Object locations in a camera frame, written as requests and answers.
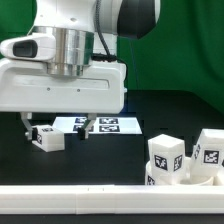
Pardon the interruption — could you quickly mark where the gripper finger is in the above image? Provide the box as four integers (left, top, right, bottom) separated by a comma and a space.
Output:
20, 112, 35, 140
78, 113, 97, 140

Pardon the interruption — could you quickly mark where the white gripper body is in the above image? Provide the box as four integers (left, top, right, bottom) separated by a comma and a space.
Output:
0, 33, 126, 114

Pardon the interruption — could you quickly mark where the white round stool seat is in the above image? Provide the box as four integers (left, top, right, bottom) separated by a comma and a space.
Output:
145, 157, 214, 186

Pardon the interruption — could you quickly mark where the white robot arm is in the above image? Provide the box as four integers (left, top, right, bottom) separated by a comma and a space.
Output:
0, 0, 161, 139

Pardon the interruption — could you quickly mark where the paper sheet with markers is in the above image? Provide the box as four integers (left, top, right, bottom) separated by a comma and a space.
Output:
53, 117, 142, 135

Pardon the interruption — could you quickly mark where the white front barrier rail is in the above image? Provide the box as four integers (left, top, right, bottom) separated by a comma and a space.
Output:
0, 185, 224, 214

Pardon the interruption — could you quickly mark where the white barrier rail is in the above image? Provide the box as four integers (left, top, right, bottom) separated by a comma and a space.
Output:
214, 165, 224, 186
0, 185, 224, 214

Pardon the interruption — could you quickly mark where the white right barrier rail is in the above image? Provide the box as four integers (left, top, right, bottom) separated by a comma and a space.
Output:
214, 165, 224, 186

